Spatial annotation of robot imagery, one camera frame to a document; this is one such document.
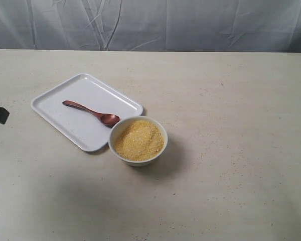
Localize brown wooden spoon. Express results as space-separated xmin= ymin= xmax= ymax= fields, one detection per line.
xmin=62 ymin=100 xmax=120 ymax=128

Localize yellow millet grains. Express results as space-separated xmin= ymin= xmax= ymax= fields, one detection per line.
xmin=114 ymin=120 xmax=164 ymax=161

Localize white rectangular plastic tray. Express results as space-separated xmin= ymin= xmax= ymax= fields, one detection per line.
xmin=31 ymin=73 xmax=143 ymax=152

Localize white ceramic bowl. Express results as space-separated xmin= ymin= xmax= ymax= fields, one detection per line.
xmin=108 ymin=116 xmax=168 ymax=167

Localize grey wrinkled backdrop curtain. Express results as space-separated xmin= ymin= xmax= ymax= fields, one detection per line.
xmin=0 ymin=1 xmax=301 ymax=52

